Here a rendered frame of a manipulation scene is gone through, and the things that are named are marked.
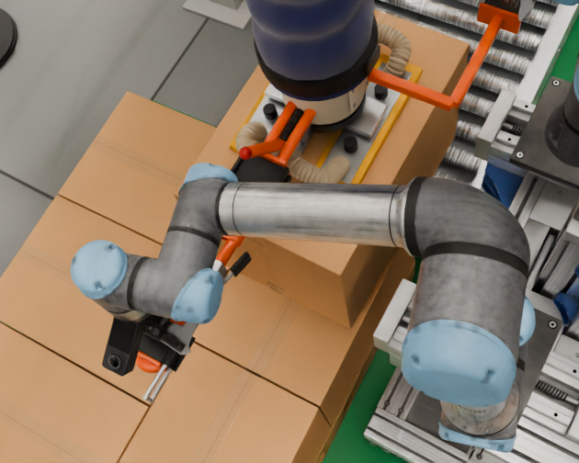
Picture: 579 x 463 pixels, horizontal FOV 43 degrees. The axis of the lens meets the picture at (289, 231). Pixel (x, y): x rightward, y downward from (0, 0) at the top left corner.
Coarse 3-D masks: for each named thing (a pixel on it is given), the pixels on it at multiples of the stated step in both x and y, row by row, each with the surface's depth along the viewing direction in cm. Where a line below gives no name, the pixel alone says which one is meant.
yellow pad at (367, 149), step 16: (384, 64) 155; (416, 80) 154; (368, 96) 153; (384, 96) 151; (400, 96) 152; (400, 112) 152; (384, 128) 150; (336, 144) 149; (352, 144) 146; (368, 144) 148; (320, 160) 149; (352, 160) 147; (368, 160) 148; (352, 176) 146
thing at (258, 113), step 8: (264, 96) 157; (256, 104) 156; (264, 104) 155; (272, 104) 152; (280, 104) 155; (256, 112) 155; (264, 112) 152; (272, 112) 152; (280, 112) 154; (248, 120) 155; (256, 120) 154; (264, 120) 154; (272, 120) 154; (240, 128) 154; (232, 144) 153
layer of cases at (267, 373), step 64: (128, 128) 224; (192, 128) 221; (64, 192) 218; (128, 192) 215; (64, 256) 210; (0, 320) 205; (64, 320) 202; (256, 320) 195; (320, 320) 192; (0, 384) 197; (64, 384) 195; (128, 384) 193; (192, 384) 190; (256, 384) 188; (320, 384) 186; (0, 448) 191; (64, 448) 188; (128, 448) 186; (192, 448) 184; (256, 448) 182; (320, 448) 215
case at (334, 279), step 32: (416, 32) 160; (416, 64) 157; (448, 64) 156; (256, 96) 159; (224, 128) 157; (416, 128) 151; (448, 128) 180; (224, 160) 154; (384, 160) 149; (416, 160) 160; (256, 256) 162; (288, 256) 148; (320, 256) 143; (352, 256) 143; (384, 256) 176; (288, 288) 174; (320, 288) 158; (352, 288) 157; (352, 320) 173
